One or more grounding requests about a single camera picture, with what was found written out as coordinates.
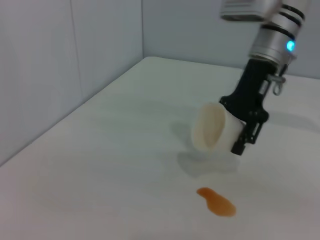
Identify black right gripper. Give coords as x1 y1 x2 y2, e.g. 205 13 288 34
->
219 59 275 156

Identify white paper cup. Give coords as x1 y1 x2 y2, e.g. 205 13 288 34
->
191 102 247 153

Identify orange brown liquid stain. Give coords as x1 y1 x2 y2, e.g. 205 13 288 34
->
196 186 237 218

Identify metal ring pin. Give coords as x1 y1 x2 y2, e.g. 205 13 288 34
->
267 72 287 96

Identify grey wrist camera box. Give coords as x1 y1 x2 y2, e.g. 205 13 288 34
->
219 0 283 23

